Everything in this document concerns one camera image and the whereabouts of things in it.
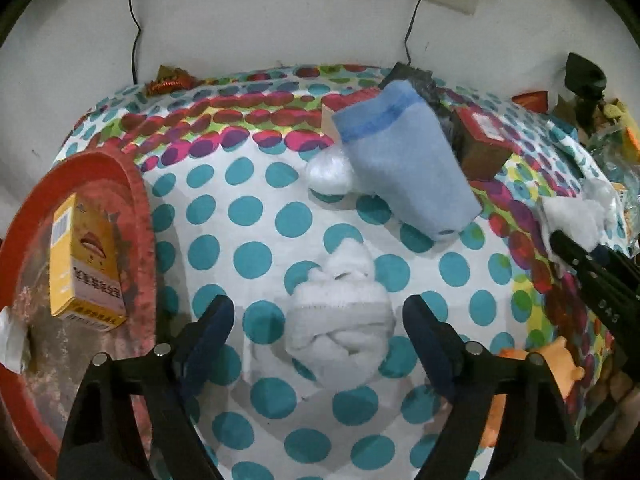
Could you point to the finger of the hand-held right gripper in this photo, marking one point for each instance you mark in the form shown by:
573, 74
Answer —
622, 267
575, 255

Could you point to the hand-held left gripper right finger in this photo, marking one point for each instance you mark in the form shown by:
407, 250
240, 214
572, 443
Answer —
425, 330

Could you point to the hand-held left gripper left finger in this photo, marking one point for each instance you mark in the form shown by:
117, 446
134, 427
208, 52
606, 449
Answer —
215, 330

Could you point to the twisted white sock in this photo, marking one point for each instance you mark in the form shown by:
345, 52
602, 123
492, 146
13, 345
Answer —
575, 215

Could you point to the orange toy figure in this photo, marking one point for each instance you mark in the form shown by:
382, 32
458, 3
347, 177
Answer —
562, 360

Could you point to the red box with white label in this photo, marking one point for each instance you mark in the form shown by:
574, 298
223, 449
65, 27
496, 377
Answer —
480, 130

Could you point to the shiny white sock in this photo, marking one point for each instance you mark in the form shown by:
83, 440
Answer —
330, 172

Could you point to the red plastic basin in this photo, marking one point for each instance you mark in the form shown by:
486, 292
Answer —
30, 240

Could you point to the polka dot tablecloth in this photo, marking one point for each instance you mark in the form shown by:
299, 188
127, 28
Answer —
260, 260

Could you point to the clear plastic bag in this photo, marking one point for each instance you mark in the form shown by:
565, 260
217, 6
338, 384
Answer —
615, 160

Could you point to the yellow cardboard box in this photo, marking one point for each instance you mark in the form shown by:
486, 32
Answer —
87, 260

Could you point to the orange packet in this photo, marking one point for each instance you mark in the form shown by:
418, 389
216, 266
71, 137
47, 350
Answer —
532, 100

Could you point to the blue sock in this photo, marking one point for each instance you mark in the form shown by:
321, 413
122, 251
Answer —
405, 160

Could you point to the plain red box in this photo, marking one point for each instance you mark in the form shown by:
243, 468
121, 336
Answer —
350, 102

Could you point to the red snack packet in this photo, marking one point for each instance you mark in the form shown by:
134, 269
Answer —
170, 81

